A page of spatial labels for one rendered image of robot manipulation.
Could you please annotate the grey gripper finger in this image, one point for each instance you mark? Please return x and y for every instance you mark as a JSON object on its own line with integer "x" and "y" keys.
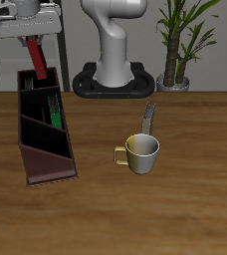
{"x": 39, "y": 39}
{"x": 22, "y": 40}

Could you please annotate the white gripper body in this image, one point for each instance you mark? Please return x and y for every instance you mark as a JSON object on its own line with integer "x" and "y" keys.
{"x": 29, "y": 25}

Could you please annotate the red book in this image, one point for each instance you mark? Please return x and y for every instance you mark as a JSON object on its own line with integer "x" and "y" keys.
{"x": 37, "y": 58}

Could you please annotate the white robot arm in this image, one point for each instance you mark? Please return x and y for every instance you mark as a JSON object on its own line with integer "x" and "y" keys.
{"x": 113, "y": 50}

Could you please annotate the green book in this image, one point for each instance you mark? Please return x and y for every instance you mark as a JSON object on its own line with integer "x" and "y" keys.
{"x": 55, "y": 118}

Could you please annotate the dark brown desk caddy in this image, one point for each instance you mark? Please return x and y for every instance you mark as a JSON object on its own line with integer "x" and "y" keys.
{"x": 47, "y": 159}

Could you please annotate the green pot plant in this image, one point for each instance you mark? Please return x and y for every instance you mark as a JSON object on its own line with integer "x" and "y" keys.
{"x": 172, "y": 56}

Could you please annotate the yellow and white mug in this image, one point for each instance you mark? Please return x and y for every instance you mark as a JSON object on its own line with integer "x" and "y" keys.
{"x": 142, "y": 156}

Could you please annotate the dark vertical post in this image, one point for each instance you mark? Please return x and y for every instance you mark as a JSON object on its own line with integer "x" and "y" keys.
{"x": 63, "y": 53}

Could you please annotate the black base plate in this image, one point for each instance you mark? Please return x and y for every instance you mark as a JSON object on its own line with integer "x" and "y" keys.
{"x": 85, "y": 87}

